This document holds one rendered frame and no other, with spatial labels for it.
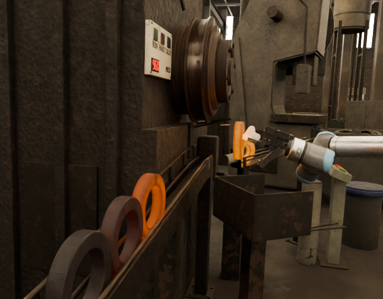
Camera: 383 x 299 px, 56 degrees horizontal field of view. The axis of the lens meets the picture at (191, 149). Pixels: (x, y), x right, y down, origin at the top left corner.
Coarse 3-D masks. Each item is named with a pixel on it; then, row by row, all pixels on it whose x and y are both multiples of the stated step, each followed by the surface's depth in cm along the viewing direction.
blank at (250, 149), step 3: (246, 141) 207; (246, 144) 207; (249, 144) 209; (252, 144) 211; (246, 147) 211; (249, 147) 210; (252, 147) 211; (246, 150) 212; (249, 150) 211; (252, 150) 211; (246, 153) 212; (249, 153) 210; (252, 153) 212; (243, 156) 207; (246, 159) 209; (246, 162) 209; (249, 162) 211
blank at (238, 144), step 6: (240, 126) 140; (234, 132) 139; (240, 132) 139; (234, 138) 139; (240, 138) 138; (234, 144) 139; (240, 144) 138; (234, 150) 140; (240, 150) 139; (234, 156) 142; (240, 156) 141
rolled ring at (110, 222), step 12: (120, 204) 79; (132, 204) 84; (108, 216) 77; (120, 216) 77; (132, 216) 88; (108, 228) 75; (120, 228) 78; (132, 228) 89; (108, 240) 74; (132, 240) 89; (132, 252) 87; (120, 264) 79
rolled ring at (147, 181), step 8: (144, 176) 98; (152, 176) 98; (160, 176) 103; (136, 184) 95; (144, 184) 95; (152, 184) 98; (160, 184) 104; (136, 192) 93; (144, 192) 93; (152, 192) 106; (160, 192) 105; (144, 200) 93; (152, 200) 107; (160, 200) 106; (144, 208) 94; (152, 208) 107; (160, 208) 106; (144, 216) 94; (152, 216) 105; (160, 216) 106; (144, 224) 95; (152, 224) 103; (144, 232) 95
